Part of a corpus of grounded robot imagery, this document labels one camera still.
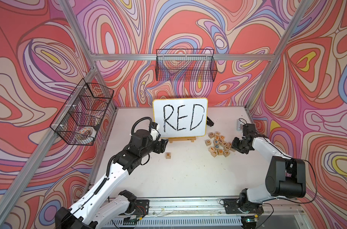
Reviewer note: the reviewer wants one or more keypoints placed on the black wire basket wall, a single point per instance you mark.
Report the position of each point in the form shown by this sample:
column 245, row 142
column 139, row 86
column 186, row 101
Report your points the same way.
column 185, row 65
column 85, row 107

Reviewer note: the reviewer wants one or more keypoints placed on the black wire basket left wall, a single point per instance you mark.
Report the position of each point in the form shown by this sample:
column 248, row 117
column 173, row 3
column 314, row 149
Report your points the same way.
column 85, row 107

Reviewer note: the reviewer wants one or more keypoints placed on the black wire basket back wall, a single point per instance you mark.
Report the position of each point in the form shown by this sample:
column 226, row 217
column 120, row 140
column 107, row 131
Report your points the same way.
column 185, row 65

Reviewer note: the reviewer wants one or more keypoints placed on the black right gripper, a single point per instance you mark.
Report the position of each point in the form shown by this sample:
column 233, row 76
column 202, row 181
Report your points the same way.
column 234, row 146

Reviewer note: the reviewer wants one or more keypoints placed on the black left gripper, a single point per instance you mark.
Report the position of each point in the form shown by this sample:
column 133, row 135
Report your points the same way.
column 160, row 146

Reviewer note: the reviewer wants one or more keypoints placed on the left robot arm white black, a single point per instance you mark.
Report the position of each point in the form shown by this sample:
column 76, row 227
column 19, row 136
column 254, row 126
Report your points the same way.
column 90, row 211

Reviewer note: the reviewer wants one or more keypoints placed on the tape roll in basket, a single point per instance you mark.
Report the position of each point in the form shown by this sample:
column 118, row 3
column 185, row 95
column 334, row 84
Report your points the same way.
column 86, row 135

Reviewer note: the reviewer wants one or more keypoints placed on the grey whiteboard eraser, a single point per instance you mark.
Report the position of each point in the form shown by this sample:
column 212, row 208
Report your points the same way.
column 240, row 124

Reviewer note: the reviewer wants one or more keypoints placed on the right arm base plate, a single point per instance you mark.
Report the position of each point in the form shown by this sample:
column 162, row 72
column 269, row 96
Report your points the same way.
column 233, row 206

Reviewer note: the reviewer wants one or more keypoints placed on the whiteboard with yellow rim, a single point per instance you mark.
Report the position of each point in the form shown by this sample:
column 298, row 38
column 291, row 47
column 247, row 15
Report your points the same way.
column 181, row 117

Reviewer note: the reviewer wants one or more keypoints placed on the aluminium rail at front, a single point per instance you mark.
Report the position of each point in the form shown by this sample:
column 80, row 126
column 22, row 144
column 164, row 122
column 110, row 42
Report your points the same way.
column 210, row 206

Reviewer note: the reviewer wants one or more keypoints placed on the wooden whiteboard stand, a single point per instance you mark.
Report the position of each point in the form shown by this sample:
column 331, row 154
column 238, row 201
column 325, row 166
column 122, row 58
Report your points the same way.
column 191, row 139

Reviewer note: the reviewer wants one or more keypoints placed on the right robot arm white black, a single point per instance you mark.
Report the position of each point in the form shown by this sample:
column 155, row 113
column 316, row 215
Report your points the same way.
column 286, row 175

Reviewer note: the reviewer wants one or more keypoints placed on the black binder clip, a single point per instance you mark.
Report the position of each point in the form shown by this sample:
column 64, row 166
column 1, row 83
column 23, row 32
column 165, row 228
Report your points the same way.
column 209, row 122

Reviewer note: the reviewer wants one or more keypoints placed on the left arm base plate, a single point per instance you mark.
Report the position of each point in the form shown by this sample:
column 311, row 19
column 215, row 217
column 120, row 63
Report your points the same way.
column 139, row 207

